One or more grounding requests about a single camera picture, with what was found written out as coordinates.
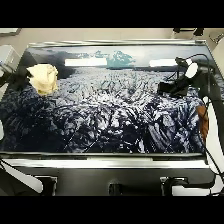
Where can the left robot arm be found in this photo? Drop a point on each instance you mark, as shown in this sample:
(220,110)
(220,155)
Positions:
(20,178)

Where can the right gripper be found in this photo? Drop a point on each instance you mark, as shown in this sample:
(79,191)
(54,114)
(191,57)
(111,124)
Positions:
(173,89)

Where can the cream T-shirt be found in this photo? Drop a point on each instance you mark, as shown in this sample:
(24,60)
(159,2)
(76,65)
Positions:
(43,79)

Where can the silver frame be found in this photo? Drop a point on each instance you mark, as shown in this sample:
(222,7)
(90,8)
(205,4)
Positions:
(110,163)

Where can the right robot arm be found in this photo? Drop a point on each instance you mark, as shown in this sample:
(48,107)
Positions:
(192,70)

